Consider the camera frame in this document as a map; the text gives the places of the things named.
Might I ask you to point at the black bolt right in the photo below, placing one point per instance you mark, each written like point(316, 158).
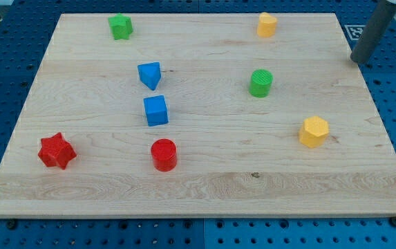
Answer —
point(392, 221)

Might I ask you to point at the yellow hexagon block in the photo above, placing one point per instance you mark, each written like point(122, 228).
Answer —
point(313, 132)

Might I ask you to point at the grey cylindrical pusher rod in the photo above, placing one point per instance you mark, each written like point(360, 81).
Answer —
point(375, 28)

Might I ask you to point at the green star block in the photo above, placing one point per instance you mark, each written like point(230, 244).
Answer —
point(121, 26)

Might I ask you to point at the red cylinder block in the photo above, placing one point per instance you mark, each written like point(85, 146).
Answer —
point(164, 154)

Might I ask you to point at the red star block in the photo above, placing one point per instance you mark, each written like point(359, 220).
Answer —
point(56, 151)

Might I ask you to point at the blue cube block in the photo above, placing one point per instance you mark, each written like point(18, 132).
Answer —
point(156, 110)

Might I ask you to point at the white fiducial marker tag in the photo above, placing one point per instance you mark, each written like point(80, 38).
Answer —
point(354, 31)

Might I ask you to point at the wooden board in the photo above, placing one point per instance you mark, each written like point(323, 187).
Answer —
point(237, 155)

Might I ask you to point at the black bolt left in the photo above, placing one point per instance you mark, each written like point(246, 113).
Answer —
point(11, 224)

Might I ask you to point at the green cylinder block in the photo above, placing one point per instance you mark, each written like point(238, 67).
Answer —
point(260, 83)

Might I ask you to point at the blue triangle block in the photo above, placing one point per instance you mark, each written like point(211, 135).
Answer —
point(150, 74)

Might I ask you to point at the black bolt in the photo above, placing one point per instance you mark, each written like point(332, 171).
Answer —
point(11, 224)
point(392, 221)

